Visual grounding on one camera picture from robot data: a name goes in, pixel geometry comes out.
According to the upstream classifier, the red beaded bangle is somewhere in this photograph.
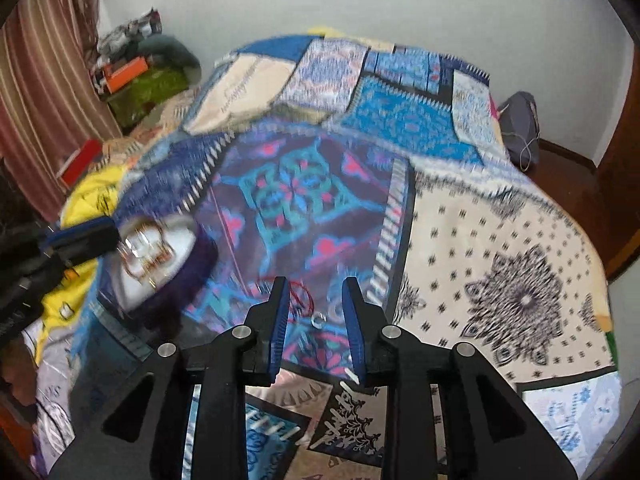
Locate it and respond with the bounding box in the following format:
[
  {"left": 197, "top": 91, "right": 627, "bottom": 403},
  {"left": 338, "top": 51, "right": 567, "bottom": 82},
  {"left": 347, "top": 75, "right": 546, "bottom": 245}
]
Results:
[{"left": 118, "top": 219, "right": 176, "bottom": 289}]

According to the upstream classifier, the yellow cartoon blanket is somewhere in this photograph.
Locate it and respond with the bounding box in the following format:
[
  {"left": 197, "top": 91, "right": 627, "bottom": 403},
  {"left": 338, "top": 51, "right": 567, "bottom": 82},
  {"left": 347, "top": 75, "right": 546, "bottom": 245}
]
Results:
[{"left": 35, "top": 165, "right": 127, "bottom": 362}]

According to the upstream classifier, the red small box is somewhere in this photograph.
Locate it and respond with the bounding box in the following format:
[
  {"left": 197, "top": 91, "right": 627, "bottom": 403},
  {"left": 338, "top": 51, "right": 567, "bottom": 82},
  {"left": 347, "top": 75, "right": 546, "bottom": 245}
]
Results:
[{"left": 56, "top": 139, "right": 102, "bottom": 188}]

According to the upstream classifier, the green patterned cloth pile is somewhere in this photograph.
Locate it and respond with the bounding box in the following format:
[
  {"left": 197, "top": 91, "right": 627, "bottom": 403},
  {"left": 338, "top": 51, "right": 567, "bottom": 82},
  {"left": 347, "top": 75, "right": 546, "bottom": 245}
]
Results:
[{"left": 106, "top": 67, "right": 189, "bottom": 131}]

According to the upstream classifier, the striped brown curtain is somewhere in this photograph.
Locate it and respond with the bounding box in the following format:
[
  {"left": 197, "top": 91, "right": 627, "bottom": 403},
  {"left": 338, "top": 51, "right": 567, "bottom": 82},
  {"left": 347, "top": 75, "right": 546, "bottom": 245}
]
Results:
[{"left": 1, "top": 0, "right": 122, "bottom": 220}]

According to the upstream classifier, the orange box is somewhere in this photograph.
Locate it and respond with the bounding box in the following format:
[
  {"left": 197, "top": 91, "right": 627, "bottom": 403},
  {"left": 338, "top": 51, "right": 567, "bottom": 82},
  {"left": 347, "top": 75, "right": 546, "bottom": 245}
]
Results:
[{"left": 103, "top": 56, "right": 149, "bottom": 93}]

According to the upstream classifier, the blue patchwork bedspread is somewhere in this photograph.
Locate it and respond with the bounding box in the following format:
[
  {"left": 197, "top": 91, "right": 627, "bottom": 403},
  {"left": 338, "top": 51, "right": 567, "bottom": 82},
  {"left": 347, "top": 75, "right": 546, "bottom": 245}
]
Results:
[{"left": 68, "top": 36, "right": 620, "bottom": 479}]

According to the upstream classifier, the grey clothes pile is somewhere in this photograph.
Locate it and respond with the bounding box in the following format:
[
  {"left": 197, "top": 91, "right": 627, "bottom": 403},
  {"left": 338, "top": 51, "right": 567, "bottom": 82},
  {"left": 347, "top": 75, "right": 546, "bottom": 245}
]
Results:
[{"left": 96, "top": 9, "right": 202, "bottom": 87}]

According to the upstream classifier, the grey bag on floor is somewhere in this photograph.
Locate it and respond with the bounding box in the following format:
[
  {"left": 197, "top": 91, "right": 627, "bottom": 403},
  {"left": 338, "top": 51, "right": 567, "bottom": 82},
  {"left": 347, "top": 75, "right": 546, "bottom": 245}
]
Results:
[{"left": 498, "top": 91, "right": 540, "bottom": 172}]

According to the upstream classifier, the brown wooden door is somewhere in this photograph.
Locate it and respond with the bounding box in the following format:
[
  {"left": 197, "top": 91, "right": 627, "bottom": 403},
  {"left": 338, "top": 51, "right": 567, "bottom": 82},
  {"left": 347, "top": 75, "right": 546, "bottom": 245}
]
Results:
[{"left": 597, "top": 48, "right": 639, "bottom": 280}]

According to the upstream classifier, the red thread bracelet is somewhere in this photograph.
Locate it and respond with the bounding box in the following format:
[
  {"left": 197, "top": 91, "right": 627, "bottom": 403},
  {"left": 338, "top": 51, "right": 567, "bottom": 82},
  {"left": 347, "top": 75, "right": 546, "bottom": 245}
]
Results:
[{"left": 259, "top": 276, "right": 317, "bottom": 319}]

